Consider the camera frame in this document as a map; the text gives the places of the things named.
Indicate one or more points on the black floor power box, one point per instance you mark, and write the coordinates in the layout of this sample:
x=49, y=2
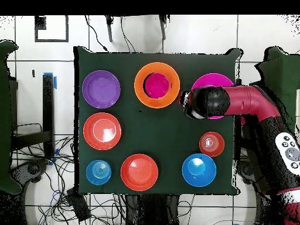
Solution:
x=78, y=206

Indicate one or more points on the small magenta bowl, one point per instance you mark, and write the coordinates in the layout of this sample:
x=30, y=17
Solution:
x=156, y=85

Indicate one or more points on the large pink bowl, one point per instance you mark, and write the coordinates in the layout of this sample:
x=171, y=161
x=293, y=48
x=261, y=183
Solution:
x=211, y=80

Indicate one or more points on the black square floor frame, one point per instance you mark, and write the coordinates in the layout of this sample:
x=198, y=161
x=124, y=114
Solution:
x=39, y=23

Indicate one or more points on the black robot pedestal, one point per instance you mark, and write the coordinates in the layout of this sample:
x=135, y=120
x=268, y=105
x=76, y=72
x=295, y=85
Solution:
x=150, y=211

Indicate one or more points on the wide purple bowl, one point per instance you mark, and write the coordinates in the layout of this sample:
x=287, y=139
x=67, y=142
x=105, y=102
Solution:
x=101, y=89

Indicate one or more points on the small orange bowl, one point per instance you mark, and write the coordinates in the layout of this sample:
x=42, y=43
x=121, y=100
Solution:
x=211, y=144

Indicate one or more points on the dark green tablecloth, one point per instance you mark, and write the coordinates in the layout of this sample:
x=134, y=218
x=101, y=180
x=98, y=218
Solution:
x=152, y=131

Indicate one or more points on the black metal stand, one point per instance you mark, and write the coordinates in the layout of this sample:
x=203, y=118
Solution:
x=238, y=140
x=48, y=112

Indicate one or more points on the small light blue bowl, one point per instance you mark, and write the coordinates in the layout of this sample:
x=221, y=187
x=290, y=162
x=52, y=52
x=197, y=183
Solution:
x=98, y=172

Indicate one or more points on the blue tape strip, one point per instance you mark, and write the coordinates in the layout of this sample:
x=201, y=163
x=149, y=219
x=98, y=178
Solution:
x=55, y=82

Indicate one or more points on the large blue bowl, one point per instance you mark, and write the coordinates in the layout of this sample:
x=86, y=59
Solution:
x=199, y=170

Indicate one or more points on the grey stand leg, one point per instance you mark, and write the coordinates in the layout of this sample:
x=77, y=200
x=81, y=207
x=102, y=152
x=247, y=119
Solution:
x=109, y=30
x=163, y=28

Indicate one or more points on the large yellow-orange bowl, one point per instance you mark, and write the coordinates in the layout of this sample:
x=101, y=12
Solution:
x=140, y=93

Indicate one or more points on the green cloth covered table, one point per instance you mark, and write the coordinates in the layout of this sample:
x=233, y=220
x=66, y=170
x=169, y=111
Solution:
x=4, y=117
x=281, y=77

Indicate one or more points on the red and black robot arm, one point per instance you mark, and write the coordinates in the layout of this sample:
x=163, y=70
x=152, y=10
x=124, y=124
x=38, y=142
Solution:
x=246, y=100

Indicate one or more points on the small black floor object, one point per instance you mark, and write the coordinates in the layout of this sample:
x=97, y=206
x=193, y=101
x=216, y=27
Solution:
x=33, y=73

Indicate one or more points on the wide red-orange bowl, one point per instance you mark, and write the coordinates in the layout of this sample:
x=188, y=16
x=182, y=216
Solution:
x=102, y=131
x=139, y=172

